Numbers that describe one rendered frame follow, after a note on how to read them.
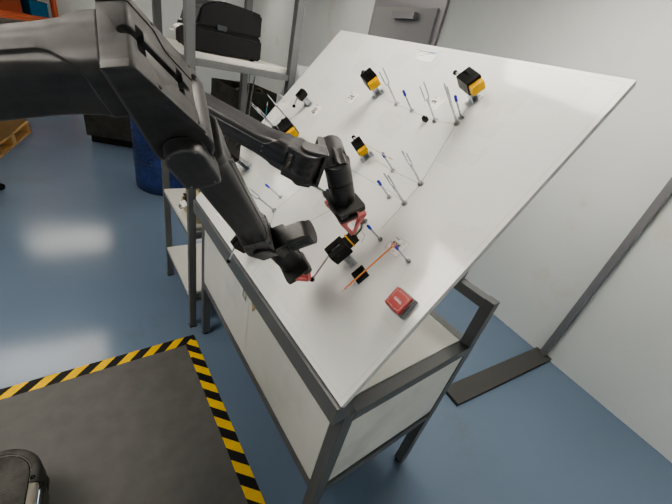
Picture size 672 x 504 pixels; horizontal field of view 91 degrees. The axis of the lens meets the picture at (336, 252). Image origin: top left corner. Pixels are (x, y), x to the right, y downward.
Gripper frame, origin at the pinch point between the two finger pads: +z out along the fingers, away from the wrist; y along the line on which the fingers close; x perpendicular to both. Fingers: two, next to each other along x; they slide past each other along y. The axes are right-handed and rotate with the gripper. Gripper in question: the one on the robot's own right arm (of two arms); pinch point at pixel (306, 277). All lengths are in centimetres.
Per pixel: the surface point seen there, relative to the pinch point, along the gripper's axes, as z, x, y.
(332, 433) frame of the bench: 22.6, 18.1, -31.6
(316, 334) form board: 8.1, 6.6, -11.9
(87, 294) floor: 44, 134, 120
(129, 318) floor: 56, 116, 92
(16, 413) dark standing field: 22, 142, 45
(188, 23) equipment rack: -38, -12, 99
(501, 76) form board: -5, -78, 16
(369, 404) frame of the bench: 21.6, 5.2, -31.0
